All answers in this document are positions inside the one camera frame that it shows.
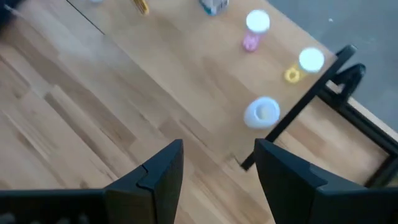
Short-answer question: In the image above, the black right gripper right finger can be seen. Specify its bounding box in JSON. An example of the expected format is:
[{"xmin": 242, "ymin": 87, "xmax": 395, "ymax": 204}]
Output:
[{"xmin": 254, "ymin": 138, "xmax": 374, "ymax": 224}]

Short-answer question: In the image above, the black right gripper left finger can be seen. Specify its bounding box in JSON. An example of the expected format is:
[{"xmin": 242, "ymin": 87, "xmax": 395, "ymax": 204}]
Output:
[{"xmin": 104, "ymin": 139, "xmax": 184, "ymax": 224}]

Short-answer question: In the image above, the yellow translucent pill vial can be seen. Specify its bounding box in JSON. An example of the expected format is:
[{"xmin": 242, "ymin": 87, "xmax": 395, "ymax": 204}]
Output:
[{"xmin": 283, "ymin": 47, "xmax": 326, "ymax": 84}]

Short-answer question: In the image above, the pink translucent pill vial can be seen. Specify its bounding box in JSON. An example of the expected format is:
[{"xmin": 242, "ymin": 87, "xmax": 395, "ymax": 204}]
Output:
[{"xmin": 241, "ymin": 9, "xmax": 271, "ymax": 53}]

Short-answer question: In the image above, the yellow Dramamine tube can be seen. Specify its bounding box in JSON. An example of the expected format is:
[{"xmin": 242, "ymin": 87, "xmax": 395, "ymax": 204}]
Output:
[{"xmin": 132, "ymin": 0, "xmax": 150, "ymax": 16}]

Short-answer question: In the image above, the large white labelled medicine bottle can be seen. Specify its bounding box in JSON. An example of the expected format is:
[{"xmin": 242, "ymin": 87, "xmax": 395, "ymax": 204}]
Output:
[{"xmin": 198, "ymin": 0, "xmax": 230, "ymax": 16}]

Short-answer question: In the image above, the black aluminium table frame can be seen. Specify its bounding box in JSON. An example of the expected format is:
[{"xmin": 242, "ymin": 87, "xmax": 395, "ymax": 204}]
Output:
[{"xmin": 318, "ymin": 63, "xmax": 398, "ymax": 188}]

